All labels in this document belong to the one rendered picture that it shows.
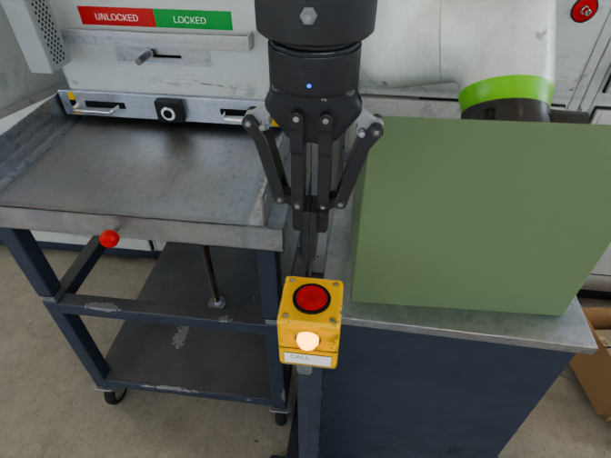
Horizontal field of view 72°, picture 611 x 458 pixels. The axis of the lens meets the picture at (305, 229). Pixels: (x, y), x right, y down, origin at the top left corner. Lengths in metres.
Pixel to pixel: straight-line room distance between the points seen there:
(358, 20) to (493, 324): 0.58
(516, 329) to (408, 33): 0.50
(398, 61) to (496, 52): 0.14
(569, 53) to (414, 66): 0.71
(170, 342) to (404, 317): 0.89
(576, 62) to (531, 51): 0.70
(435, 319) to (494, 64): 0.40
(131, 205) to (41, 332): 1.12
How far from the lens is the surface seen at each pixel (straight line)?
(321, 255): 1.73
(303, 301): 0.55
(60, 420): 1.65
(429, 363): 0.85
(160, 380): 1.39
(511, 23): 0.70
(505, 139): 0.57
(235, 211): 0.78
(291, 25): 0.32
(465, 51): 0.71
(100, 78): 1.12
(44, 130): 1.14
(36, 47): 1.02
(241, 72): 0.97
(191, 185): 0.86
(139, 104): 1.08
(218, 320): 1.02
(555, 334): 0.81
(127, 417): 1.57
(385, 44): 0.71
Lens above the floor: 1.33
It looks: 42 degrees down
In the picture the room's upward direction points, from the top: straight up
